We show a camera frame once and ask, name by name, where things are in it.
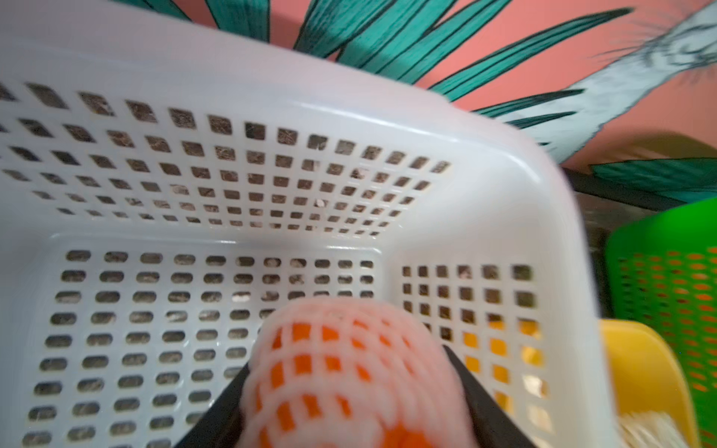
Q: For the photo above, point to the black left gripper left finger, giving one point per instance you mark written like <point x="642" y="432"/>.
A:
<point x="222" y="425"/>

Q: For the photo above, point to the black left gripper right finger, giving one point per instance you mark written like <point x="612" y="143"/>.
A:
<point x="492" y="426"/>

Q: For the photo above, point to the netted orange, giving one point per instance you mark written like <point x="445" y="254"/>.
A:
<point x="342" y="372"/>

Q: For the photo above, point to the yellow plastic tub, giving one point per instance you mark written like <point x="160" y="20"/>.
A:
<point x="646" y="376"/>

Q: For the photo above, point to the green plastic perforated basket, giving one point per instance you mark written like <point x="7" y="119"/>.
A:
<point x="662" y="273"/>

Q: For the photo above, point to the white plastic perforated basket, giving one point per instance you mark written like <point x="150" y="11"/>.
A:
<point x="166" y="187"/>

